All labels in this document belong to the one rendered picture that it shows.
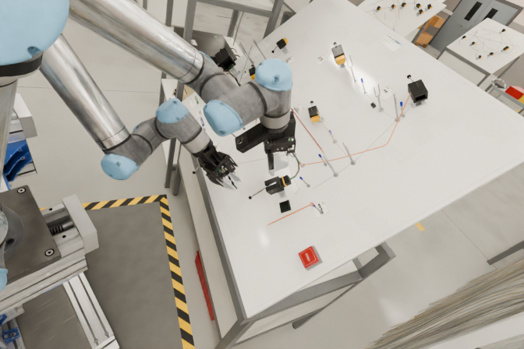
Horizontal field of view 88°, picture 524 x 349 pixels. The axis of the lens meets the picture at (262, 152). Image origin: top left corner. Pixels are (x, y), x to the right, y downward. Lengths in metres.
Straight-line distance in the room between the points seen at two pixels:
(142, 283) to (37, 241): 1.23
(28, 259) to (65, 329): 0.97
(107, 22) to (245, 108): 0.25
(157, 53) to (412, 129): 0.81
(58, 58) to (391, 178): 0.92
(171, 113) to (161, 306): 1.38
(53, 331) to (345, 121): 1.55
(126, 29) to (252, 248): 0.80
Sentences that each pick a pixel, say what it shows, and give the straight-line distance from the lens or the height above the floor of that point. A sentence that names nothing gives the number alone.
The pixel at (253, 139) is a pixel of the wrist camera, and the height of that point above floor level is 1.40.
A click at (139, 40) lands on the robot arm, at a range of 0.51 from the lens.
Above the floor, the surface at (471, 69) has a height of 0.75.
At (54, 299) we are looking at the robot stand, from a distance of 1.76.
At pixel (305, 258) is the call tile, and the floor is 1.10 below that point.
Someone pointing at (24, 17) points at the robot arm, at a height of 1.71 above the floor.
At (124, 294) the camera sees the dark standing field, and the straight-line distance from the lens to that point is 1.94.
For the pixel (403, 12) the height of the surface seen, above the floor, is 1.34.
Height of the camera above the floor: 1.83
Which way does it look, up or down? 40 degrees down
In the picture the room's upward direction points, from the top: 24 degrees clockwise
